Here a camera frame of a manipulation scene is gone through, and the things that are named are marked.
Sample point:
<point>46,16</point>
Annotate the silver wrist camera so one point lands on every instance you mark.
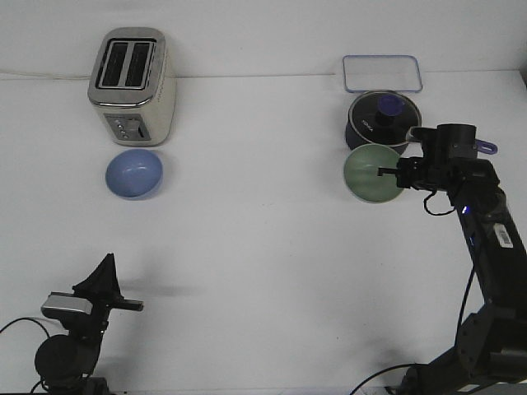
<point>62,303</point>

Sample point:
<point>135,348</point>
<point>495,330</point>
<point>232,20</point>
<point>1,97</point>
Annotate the silver two-slot toaster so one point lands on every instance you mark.
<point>133,86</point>

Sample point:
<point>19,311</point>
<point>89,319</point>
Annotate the glass pot lid blue knob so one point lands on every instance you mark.
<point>384,117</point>

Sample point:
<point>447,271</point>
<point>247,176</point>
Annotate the dark blue saucepan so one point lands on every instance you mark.
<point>353,140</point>

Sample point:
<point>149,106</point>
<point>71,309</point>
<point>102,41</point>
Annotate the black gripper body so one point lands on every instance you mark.
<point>440,146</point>
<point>103,299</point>

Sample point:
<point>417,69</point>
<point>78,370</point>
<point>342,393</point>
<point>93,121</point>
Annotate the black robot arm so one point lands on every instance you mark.
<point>490,345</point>
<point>66,362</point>

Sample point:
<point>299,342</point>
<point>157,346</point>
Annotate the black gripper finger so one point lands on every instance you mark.
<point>382,171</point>
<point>113,273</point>
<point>101,276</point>

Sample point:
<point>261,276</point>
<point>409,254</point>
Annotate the green bowl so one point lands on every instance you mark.
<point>360,173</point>

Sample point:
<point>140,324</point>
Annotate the blue bowl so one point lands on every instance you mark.
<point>134,174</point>

